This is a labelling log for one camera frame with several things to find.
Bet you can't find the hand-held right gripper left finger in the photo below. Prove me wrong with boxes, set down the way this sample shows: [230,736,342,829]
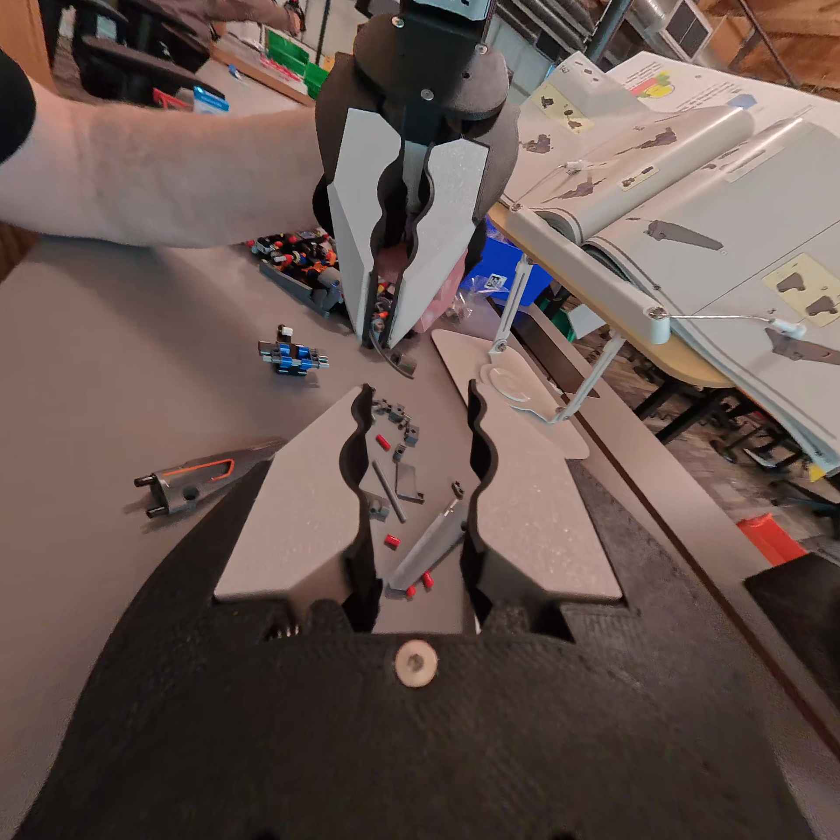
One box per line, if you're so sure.
[213,385,384,634]

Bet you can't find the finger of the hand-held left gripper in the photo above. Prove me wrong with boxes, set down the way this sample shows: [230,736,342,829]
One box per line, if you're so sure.
[386,136,492,349]
[326,107,406,343]

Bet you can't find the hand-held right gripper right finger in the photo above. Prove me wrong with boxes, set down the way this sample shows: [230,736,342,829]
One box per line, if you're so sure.
[459,379,624,634]

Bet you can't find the small dark arch piece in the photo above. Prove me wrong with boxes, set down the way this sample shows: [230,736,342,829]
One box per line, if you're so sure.
[367,328,419,380]

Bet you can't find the person's left forearm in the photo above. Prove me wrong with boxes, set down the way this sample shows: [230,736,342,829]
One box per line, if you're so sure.
[0,79,329,249]

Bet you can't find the person's left hand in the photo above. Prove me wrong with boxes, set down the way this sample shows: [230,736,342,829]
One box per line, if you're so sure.
[420,252,475,328]

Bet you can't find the blue plastic bin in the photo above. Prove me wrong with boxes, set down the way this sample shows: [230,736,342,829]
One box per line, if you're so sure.
[459,220,572,329]

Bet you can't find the partly built toy car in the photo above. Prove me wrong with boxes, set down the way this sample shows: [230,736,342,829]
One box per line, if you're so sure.
[248,226,349,320]

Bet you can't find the small labelled clear bag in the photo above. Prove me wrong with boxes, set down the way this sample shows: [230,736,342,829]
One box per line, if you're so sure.
[453,272,514,324]

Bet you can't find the scattered red pins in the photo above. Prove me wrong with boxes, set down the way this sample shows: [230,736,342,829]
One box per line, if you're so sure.
[374,433,437,598]

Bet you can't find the long grey axle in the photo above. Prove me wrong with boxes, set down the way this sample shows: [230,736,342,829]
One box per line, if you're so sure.
[371,459,408,524]

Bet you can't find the grey curved panel piece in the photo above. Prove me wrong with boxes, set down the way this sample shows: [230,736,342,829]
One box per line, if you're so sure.
[384,497,469,599]

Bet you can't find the pile of dark grey pieces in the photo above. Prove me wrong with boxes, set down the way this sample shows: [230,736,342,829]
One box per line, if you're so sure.
[371,397,421,463]

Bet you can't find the cream book stand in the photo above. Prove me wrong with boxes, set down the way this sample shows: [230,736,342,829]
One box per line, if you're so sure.
[430,197,736,462]

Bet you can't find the small assembly with blue pins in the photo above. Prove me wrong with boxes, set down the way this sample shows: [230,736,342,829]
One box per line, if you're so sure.
[258,323,329,376]

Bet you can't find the green plastic bin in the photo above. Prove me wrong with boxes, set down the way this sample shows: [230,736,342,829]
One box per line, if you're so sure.
[266,29,334,99]

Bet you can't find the orange plastic crate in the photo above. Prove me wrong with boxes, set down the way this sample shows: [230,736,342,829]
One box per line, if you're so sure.
[736,514,807,567]

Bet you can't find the open instruction booklet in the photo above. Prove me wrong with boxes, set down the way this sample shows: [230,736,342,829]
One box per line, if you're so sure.
[508,51,840,476]

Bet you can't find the white paper sign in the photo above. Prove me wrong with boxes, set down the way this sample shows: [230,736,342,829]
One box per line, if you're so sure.
[607,51,840,132]

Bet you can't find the black office chair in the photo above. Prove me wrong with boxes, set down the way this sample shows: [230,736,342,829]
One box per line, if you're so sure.
[72,0,224,106]

